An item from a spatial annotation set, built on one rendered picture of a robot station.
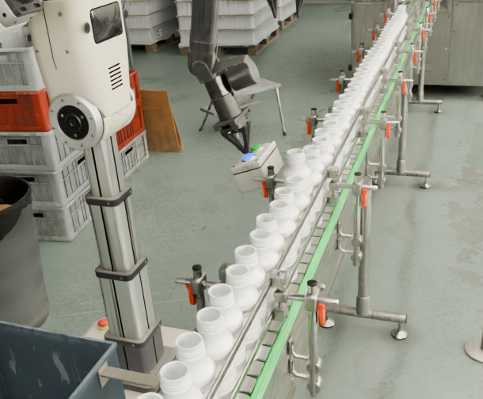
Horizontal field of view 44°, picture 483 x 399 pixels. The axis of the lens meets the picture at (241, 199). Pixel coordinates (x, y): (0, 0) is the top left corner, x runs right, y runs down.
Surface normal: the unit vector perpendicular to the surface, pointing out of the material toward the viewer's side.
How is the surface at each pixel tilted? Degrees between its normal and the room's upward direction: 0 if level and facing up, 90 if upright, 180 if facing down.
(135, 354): 90
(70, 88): 101
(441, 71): 90
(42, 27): 90
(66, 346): 90
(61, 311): 0
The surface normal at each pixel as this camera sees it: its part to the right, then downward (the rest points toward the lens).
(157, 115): -0.29, 0.61
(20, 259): 0.84, 0.24
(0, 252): 0.61, 0.37
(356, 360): -0.07, -0.90
